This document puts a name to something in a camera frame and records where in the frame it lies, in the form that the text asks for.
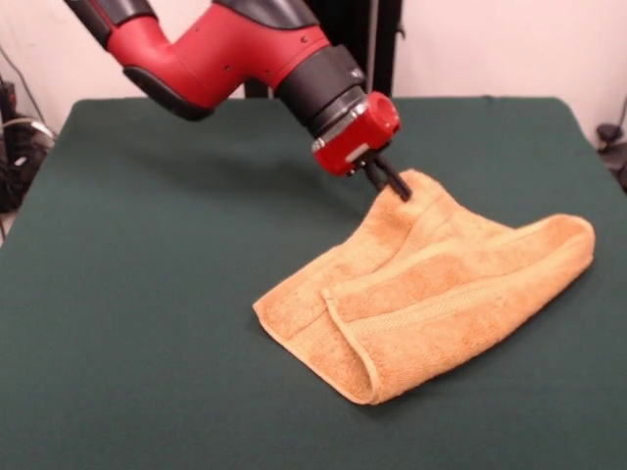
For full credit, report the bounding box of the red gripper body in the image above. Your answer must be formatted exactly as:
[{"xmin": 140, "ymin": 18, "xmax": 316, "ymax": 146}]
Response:
[{"xmin": 312, "ymin": 91, "xmax": 402, "ymax": 178}]

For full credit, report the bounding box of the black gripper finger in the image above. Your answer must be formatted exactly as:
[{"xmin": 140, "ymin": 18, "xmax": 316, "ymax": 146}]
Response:
[
  {"xmin": 361, "ymin": 164, "xmax": 396, "ymax": 196},
  {"xmin": 375, "ymin": 154, "xmax": 415, "ymax": 203}
]

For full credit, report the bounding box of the tan terry towel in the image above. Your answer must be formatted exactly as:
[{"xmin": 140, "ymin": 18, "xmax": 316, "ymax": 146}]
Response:
[{"xmin": 252, "ymin": 168, "xmax": 597, "ymax": 405}]

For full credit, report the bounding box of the tall black metal rack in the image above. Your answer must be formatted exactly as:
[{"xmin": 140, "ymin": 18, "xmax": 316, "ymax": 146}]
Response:
[{"xmin": 242, "ymin": 0, "xmax": 408, "ymax": 99}]

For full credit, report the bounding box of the dark green table cloth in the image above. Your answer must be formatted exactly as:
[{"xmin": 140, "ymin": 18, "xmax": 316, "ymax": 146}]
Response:
[{"xmin": 0, "ymin": 96, "xmax": 627, "ymax": 470}]

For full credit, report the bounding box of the black cable tangle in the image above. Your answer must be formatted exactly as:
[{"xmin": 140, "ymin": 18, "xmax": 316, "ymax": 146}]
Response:
[{"xmin": 0, "ymin": 43, "xmax": 58, "ymax": 214}]

